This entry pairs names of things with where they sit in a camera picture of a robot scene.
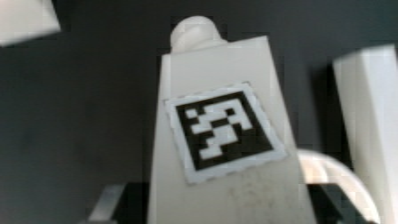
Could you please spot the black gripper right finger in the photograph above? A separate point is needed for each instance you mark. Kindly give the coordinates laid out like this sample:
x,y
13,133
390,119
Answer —
x,y
335,209

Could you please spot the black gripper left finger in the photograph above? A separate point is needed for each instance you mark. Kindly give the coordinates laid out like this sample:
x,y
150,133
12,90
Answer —
x,y
122,205

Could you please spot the white round stool seat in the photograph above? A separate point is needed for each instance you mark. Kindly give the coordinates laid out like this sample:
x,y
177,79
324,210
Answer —
x,y
326,171

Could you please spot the white stool leg with tag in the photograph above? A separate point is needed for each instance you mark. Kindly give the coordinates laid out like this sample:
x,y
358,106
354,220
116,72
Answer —
x,y
227,175

